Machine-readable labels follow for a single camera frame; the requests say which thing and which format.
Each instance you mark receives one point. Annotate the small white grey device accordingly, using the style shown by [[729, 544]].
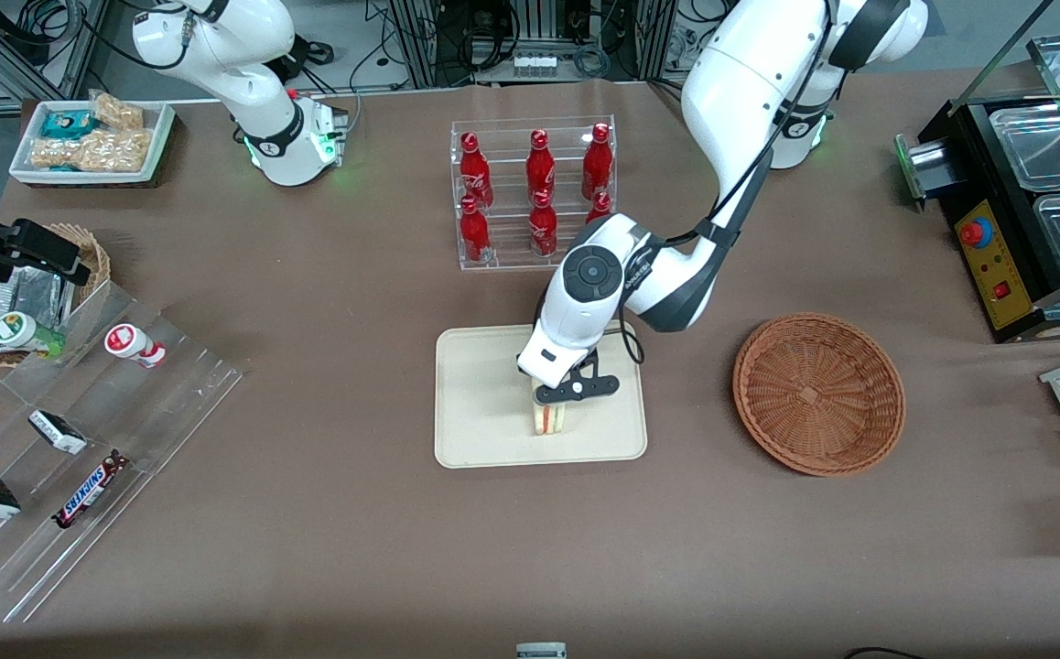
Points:
[[541, 651]]

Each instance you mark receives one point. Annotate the large brown wicker basket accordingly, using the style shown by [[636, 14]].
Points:
[[814, 394]]

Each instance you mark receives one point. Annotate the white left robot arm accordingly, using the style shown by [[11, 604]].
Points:
[[740, 82]]

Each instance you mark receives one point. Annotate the Snickers chocolate bar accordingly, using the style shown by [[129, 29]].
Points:
[[89, 491]]

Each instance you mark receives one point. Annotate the white power strip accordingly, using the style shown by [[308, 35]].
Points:
[[535, 66]]

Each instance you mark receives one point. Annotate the large rice cracker packet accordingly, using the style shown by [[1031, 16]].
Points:
[[95, 151]]

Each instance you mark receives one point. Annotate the red cola bottle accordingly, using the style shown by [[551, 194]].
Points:
[[598, 209], [540, 165], [597, 165], [473, 233], [474, 174], [543, 229]]

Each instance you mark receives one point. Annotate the green capped yogurt bottle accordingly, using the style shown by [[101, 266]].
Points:
[[22, 331]]

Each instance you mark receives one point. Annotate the red capped yogurt bottle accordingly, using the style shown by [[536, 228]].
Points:
[[132, 343]]

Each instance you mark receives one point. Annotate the red emergency stop button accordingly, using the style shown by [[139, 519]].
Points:
[[974, 233]]

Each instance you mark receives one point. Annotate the clear acrylic stepped shelf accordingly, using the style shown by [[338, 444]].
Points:
[[155, 412]]

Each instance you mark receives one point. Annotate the small rice cracker packet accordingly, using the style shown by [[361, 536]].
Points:
[[118, 112]]

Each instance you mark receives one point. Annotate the white rectangular snack tray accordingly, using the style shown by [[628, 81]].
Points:
[[159, 137]]

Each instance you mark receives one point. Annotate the teal snack packet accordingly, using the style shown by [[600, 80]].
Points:
[[66, 124]]

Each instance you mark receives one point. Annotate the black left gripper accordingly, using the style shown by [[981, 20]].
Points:
[[519, 359]]

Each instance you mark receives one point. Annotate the clear acrylic bottle rack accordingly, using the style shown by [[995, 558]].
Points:
[[512, 252]]

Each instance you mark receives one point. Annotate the beige plastic tray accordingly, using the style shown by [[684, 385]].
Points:
[[484, 403]]

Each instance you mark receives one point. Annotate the silver foil packet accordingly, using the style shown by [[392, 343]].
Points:
[[31, 295]]

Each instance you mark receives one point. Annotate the small brown wicker basket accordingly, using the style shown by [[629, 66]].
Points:
[[95, 256]]

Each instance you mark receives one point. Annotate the triangular sandwich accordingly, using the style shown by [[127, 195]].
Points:
[[548, 419]]

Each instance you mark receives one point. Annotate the black food warmer machine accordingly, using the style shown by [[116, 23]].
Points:
[[997, 275]]

